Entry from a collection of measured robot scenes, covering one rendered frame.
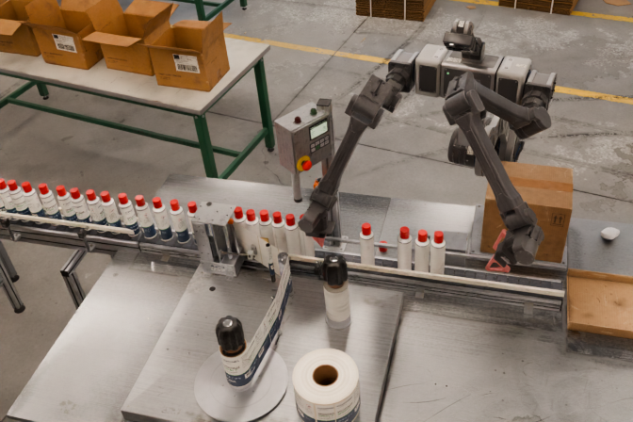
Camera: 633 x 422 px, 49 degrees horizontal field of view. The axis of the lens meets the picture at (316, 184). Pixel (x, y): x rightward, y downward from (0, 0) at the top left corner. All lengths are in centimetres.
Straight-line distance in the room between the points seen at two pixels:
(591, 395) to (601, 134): 284
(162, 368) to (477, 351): 106
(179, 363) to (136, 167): 263
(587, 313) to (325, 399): 103
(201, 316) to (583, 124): 328
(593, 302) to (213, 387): 136
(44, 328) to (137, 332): 141
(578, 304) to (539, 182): 46
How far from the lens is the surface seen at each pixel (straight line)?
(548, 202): 261
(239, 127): 508
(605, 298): 272
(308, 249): 265
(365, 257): 260
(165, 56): 404
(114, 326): 272
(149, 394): 242
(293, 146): 237
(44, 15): 471
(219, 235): 260
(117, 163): 500
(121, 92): 418
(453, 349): 248
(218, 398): 234
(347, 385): 214
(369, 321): 248
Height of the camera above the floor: 278
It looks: 39 degrees down
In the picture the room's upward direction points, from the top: 6 degrees counter-clockwise
